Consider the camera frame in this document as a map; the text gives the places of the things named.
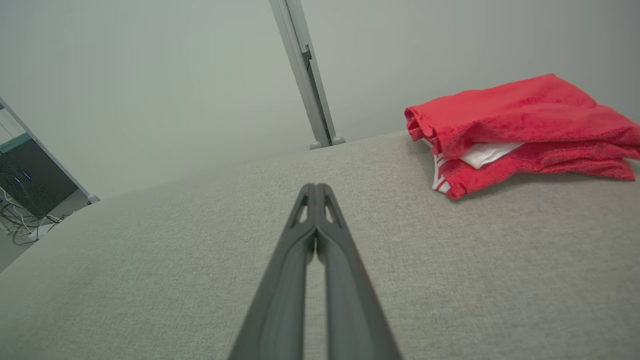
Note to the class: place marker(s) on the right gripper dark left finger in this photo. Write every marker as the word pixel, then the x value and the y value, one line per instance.
pixel 280 300

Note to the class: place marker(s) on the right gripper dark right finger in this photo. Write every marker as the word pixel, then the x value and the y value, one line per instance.
pixel 355 310

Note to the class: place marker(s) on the red white basketball jersey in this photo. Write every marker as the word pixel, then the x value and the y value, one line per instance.
pixel 525 110

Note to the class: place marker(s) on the black computer box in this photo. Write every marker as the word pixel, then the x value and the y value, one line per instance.
pixel 35 185

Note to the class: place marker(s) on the teal shelf board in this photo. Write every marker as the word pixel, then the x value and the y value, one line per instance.
pixel 12 145

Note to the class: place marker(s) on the grey metal partition frame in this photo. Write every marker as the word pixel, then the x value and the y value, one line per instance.
pixel 94 199

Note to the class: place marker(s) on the grey partition post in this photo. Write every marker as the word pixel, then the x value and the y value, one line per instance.
pixel 300 60

